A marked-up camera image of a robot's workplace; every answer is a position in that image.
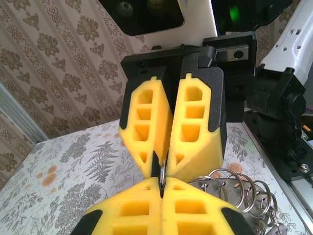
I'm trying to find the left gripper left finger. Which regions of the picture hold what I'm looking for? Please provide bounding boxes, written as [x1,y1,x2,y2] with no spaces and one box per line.
[69,176,164,235]

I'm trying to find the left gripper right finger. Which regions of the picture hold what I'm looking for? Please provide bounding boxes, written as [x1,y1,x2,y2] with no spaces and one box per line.
[161,176,256,235]

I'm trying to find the metal keyring bundle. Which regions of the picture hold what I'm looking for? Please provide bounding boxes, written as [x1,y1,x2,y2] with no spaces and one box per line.
[158,158,288,235]

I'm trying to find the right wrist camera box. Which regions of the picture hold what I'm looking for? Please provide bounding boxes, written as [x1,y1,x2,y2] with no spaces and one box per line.
[97,0,219,38]

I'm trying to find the small wired circuit board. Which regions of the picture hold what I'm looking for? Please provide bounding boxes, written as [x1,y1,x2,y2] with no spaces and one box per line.
[301,115,313,143]

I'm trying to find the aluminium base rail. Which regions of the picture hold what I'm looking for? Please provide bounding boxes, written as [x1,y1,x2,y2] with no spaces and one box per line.
[276,156,313,222]

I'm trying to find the aluminium frame post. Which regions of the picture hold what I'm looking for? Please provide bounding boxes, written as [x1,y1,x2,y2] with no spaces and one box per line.
[0,83,48,145]

